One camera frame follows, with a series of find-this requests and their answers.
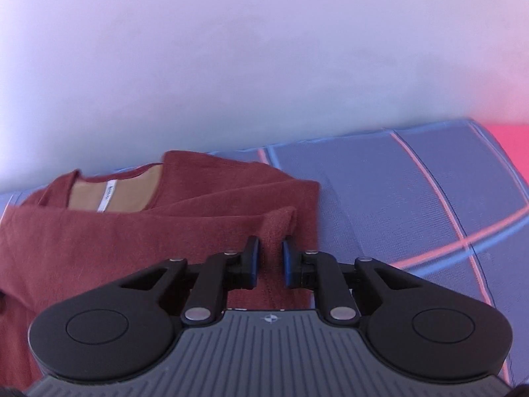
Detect dark red knit sweater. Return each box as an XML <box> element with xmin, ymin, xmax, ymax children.
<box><xmin>1</xmin><ymin>152</ymin><xmax>320</xmax><ymax>389</ymax></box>

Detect blue plaid bed sheet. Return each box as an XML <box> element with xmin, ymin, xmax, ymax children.
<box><xmin>0</xmin><ymin>118</ymin><xmax>529</xmax><ymax>385</ymax></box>

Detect pink pillow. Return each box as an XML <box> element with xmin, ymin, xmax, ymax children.
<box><xmin>485</xmin><ymin>125</ymin><xmax>529</xmax><ymax>181</ymax></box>

